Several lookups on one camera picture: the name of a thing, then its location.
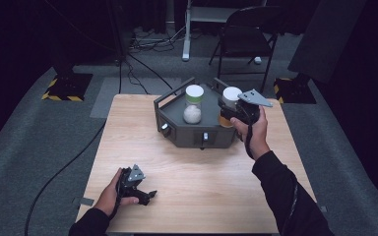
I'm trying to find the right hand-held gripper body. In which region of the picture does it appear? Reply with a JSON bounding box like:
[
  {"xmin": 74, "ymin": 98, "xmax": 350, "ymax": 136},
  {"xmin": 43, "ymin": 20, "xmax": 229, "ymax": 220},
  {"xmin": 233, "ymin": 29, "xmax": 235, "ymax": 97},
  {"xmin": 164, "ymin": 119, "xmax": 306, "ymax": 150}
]
[{"xmin": 219, "ymin": 88, "xmax": 274, "ymax": 126}]

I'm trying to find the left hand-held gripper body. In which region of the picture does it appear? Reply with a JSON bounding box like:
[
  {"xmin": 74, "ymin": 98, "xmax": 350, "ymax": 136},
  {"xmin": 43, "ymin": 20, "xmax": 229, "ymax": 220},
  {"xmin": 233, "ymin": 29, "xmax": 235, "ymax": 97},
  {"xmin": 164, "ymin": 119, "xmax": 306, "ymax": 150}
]
[{"xmin": 117, "ymin": 163, "xmax": 147, "ymax": 199}]

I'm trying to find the white-lidded jar of orange powder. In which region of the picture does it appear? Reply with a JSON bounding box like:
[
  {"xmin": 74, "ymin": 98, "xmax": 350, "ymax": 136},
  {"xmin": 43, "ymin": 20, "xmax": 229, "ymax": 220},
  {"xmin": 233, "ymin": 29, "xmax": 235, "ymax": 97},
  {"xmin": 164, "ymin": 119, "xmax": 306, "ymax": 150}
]
[{"xmin": 218, "ymin": 86, "xmax": 244, "ymax": 129}]

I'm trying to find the green-banded jar of white powder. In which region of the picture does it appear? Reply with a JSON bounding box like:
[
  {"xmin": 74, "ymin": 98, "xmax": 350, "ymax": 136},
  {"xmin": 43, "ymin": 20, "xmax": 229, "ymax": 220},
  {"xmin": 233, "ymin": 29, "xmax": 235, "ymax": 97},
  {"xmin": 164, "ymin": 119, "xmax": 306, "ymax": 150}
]
[{"xmin": 182, "ymin": 84, "xmax": 206, "ymax": 125}]

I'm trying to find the dark grey corner rack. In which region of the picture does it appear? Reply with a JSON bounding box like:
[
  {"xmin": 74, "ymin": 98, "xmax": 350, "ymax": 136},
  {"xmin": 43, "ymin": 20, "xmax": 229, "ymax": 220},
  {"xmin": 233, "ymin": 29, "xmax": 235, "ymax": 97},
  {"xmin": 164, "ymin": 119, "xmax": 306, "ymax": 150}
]
[{"xmin": 153, "ymin": 77, "xmax": 244, "ymax": 150}]

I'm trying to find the person's left hand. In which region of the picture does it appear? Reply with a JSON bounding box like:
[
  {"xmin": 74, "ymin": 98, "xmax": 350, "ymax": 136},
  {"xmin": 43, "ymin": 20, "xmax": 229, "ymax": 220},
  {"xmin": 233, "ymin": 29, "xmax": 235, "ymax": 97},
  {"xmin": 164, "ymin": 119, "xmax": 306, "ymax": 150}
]
[{"xmin": 93, "ymin": 167, "xmax": 140, "ymax": 217}]

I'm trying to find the person's right hand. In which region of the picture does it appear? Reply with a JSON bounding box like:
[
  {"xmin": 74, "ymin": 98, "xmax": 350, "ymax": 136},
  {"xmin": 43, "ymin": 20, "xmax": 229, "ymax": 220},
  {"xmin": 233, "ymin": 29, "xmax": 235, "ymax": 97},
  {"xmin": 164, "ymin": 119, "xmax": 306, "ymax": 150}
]
[{"xmin": 229, "ymin": 105, "xmax": 273, "ymax": 162}]

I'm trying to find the black stand striped base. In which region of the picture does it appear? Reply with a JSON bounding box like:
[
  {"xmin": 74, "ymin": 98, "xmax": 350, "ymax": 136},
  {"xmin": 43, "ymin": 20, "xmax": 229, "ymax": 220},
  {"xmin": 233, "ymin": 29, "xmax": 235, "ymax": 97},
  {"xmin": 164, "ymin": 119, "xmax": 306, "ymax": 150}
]
[
  {"xmin": 40, "ymin": 58, "xmax": 94, "ymax": 102},
  {"xmin": 273, "ymin": 73, "xmax": 318, "ymax": 105}
]

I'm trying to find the black folding chair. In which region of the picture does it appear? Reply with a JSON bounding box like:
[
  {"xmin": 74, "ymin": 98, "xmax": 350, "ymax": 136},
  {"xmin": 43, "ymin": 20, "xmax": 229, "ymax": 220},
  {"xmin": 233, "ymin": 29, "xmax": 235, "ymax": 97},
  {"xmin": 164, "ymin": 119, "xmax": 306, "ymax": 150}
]
[{"xmin": 208, "ymin": 5, "xmax": 288, "ymax": 94}]

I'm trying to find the grey floor mat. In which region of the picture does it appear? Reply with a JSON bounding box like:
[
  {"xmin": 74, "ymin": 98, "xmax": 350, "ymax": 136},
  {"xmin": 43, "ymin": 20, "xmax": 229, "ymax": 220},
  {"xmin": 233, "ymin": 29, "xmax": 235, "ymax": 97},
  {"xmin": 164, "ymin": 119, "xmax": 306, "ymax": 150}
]
[{"xmin": 90, "ymin": 76, "xmax": 183, "ymax": 119}]

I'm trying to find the grey leaning panel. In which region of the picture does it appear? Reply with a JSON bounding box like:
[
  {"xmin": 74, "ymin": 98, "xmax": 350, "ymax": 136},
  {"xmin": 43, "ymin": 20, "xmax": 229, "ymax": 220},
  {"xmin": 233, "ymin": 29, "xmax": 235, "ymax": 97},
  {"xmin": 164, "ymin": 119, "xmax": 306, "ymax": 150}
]
[{"xmin": 286, "ymin": 0, "xmax": 367, "ymax": 85}]

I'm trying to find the black tripod stand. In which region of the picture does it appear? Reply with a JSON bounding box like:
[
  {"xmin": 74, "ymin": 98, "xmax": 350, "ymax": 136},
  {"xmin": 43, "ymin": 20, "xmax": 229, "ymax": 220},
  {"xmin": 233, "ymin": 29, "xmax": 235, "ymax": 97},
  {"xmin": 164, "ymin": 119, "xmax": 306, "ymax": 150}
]
[{"xmin": 105, "ymin": 0, "xmax": 136, "ymax": 67}]

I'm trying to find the black wrist strap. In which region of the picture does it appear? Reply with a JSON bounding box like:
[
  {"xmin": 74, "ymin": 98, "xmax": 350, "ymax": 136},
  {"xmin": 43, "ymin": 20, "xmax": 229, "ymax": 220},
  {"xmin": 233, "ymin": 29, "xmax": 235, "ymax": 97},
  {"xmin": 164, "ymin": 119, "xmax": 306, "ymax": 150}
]
[
  {"xmin": 243, "ymin": 123, "xmax": 256, "ymax": 161},
  {"xmin": 109, "ymin": 175, "xmax": 123, "ymax": 220}
]

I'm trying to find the thick black floor cable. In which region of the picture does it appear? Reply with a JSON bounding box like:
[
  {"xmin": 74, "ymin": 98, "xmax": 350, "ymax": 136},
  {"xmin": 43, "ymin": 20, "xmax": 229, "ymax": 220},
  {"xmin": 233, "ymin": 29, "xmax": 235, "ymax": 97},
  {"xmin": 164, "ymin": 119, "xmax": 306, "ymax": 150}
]
[{"xmin": 24, "ymin": 120, "xmax": 108, "ymax": 236}]

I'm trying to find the thin black cable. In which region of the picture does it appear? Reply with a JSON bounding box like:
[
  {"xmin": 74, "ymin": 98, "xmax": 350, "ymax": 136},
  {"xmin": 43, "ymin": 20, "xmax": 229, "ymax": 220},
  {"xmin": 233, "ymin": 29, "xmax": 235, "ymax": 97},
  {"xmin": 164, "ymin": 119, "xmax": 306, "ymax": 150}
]
[{"xmin": 126, "ymin": 52, "xmax": 175, "ymax": 91}]

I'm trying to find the white desk frame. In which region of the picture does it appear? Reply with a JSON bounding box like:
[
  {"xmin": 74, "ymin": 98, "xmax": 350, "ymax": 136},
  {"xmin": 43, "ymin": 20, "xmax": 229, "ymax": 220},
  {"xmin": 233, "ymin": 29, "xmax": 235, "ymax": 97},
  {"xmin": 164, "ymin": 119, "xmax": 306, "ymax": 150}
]
[{"xmin": 181, "ymin": 0, "xmax": 268, "ymax": 63}]

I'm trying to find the tangle of cables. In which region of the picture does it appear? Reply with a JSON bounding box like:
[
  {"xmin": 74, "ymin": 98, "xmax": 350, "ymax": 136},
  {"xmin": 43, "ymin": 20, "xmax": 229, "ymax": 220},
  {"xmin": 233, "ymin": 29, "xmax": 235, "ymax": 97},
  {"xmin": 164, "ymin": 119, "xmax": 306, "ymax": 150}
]
[{"xmin": 128, "ymin": 26, "xmax": 187, "ymax": 54}]

